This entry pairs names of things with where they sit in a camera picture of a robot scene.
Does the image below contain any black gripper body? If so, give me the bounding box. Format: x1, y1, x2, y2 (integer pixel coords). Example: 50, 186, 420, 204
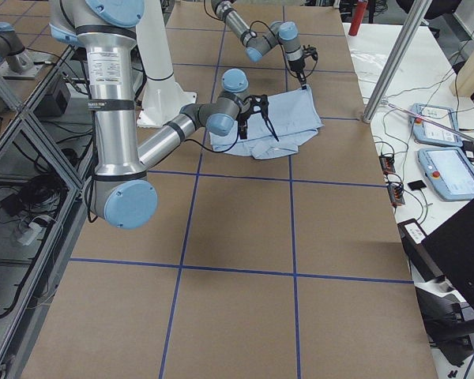
237, 95, 269, 126
286, 45, 318, 79

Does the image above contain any light blue button shirt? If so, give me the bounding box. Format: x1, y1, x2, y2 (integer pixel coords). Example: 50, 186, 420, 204
209, 87, 322, 159

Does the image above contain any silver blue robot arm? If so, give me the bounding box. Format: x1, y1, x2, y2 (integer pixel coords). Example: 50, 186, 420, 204
49, 1, 269, 229
211, 1, 318, 89

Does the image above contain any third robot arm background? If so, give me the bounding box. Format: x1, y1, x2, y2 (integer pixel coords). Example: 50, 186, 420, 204
0, 21, 34, 74

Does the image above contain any clear plastic bag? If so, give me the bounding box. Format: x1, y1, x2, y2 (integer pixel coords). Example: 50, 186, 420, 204
350, 48, 388, 83

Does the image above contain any red cylinder bottle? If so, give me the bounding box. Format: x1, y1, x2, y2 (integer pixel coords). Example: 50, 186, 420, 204
348, 0, 368, 36

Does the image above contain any orange circuit board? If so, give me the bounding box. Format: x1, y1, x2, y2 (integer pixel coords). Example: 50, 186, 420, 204
378, 155, 396, 174

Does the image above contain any long grabber stick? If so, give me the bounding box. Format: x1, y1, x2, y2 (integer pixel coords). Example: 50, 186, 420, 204
380, 100, 474, 143

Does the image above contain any upper blue teach pendant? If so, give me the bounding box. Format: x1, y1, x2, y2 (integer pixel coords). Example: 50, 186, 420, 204
409, 103, 462, 148

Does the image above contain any blue teach pendant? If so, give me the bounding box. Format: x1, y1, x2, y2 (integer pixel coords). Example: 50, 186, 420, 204
409, 103, 462, 148
416, 147, 474, 201

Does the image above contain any small black phone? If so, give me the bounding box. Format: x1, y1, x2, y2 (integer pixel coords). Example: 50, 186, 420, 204
408, 180, 427, 191

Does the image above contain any lower blue teach pendant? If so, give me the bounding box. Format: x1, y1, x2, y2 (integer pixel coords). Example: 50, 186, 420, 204
416, 147, 474, 201

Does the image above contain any black laptop computer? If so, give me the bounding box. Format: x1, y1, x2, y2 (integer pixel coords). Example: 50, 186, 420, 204
402, 196, 474, 313

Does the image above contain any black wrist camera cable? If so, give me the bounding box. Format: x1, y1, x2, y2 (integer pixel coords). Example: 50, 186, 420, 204
181, 94, 281, 153

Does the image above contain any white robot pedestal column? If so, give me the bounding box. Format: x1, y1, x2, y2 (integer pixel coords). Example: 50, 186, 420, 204
136, 0, 197, 128

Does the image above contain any aluminium frame post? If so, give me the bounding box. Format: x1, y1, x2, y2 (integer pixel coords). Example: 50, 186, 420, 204
362, 0, 432, 123

